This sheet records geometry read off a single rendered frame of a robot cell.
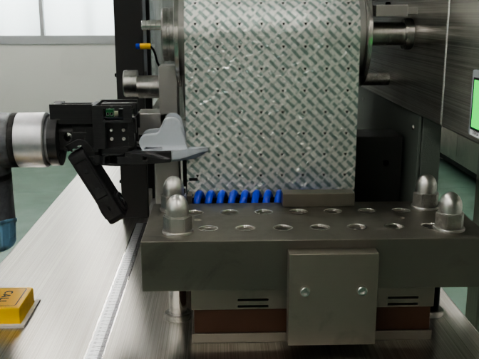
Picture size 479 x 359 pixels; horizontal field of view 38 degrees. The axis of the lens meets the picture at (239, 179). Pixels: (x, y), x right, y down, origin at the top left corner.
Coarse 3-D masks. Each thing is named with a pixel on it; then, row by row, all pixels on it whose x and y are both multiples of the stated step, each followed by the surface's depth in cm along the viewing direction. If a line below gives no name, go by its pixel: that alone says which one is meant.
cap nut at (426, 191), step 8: (424, 176) 89; (432, 176) 89; (416, 184) 90; (424, 184) 89; (432, 184) 89; (416, 192) 90; (424, 192) 89; (432, 192) 89; (416, 200) 90; (424, 200) 89; (432, 200) 89; (416, 208) 89; (424, 208) 89; (432, 208) 89
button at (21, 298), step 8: (0, 288) 91; (8, 288) 91; (16, 288) 91; (24, 288) 91; (32, 288) 91; (0, 296) 88; (8, 296) 88; (16, 296) 88; (24, 296) 88; (32, 296) 91; (0, 304) 86; (8, 304) 86; (16, 304) 86; (24, 304) 87; (32, 304) 91; (0, 312) 85; (8, 312) 85; (16, 312) 85; (24, 312) 87; (0, 320) 85; (8, 320) 85; (16, 320) 85
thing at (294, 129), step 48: (192, 96) 93; (240, 96) 93; (288, 96) 93; (336, 96) 94; (192, 144) 94; (240, 144) 95; (288, 144) 95; (336, 144) 95; (192, 192) 96; (240, 192) 96
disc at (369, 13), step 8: (368, 0) 91; (368, 8) 91; (368, 16) 91; (368, 24) 91; (368, 32) 91; (368, 40) 91; (368, 48) 92; (368, 56) 92; (368, 64) 93; (360, 72) 97; (360, 80) 97
